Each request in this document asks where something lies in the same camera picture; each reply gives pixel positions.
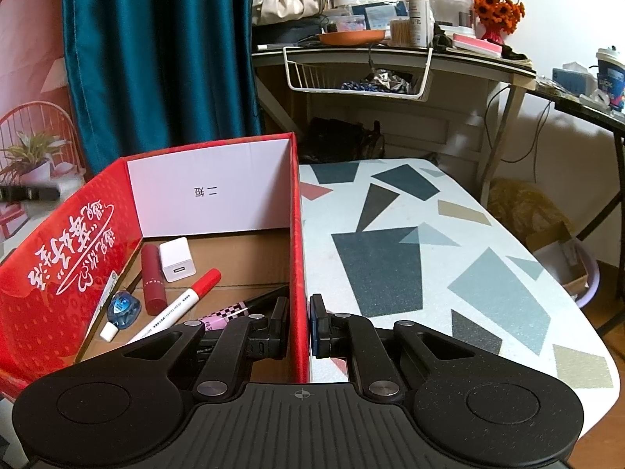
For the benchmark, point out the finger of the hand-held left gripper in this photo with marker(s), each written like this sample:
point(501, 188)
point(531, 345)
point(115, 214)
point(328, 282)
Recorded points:
point(29, 193)

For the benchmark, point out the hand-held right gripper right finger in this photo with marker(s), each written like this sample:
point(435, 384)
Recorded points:
point(316, 337)

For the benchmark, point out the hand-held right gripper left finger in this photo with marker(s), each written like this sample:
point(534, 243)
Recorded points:
point(279, 332)

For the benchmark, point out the pink checkered eyeliner pen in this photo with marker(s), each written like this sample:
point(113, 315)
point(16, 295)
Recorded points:
point(229, 313)

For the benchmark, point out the red cardboard box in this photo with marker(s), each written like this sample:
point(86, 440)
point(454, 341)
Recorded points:
point(58, 254)

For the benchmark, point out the red capped white marker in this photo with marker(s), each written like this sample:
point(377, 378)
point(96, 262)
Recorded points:
point(180, 300)

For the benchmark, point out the white charger cube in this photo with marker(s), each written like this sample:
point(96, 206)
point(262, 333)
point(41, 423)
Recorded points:
point(176, 259)

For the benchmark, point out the dark red lipstick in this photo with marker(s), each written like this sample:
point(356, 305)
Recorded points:
point(154, 283)

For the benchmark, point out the blue white correction tape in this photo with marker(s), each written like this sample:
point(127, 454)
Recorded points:
point(124, 310)

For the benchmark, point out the printed room scene backdrop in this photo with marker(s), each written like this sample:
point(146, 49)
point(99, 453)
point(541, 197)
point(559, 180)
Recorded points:
point(29, 83)

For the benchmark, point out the blue curtain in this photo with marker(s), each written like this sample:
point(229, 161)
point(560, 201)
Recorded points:
point(161, 58)

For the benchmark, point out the black bag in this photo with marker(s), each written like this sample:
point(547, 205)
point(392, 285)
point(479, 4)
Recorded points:
point(342, 141)

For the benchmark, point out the yellow plastic bag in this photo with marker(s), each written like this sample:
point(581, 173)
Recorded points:
point(527, 210)

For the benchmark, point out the brown cardboard box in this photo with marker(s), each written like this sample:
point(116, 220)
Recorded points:
point(556, 254)

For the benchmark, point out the dark patterned cloth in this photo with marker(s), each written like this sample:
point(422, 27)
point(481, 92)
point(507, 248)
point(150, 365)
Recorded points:
point(381, 83)

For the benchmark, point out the cardboard box in basin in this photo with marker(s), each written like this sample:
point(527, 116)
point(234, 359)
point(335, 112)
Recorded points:
point(588, 288)

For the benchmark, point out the orange bowl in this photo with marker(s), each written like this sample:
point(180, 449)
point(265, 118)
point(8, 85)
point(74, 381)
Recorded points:
point(349, 38)

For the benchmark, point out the grey desk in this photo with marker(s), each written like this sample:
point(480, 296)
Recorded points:
point(464, 66)

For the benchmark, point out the cotton swab box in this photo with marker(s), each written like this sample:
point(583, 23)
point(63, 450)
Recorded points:
point(399, 31)

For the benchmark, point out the pink book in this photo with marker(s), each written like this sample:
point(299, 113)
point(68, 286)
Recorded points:
point(476, 45)

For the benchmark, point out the white spray bottle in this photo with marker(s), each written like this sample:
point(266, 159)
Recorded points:
point(419, 17)

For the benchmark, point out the red vase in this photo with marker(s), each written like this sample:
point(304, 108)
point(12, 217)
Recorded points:
point(493, 35)

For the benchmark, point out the dark glass desk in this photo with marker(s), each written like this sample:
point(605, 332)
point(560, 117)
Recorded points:
point(586, 107)

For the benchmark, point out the clear acrylic organizer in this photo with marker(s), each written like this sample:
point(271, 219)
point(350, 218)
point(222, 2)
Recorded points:
point(451, 7)

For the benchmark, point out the blue tissue box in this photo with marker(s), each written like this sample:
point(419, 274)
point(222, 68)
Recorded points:
point(573, 80)

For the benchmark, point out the blue paper cup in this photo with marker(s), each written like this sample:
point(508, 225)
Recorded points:
point(610, 78)

